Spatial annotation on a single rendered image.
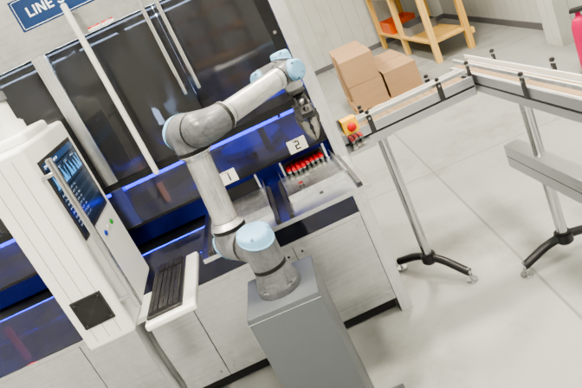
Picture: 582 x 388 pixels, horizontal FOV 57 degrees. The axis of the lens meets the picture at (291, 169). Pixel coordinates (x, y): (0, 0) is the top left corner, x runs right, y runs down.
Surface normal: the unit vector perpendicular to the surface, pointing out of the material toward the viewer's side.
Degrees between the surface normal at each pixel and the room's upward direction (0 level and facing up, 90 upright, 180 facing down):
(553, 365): 0
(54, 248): 90
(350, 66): 90
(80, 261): 90
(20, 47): 90
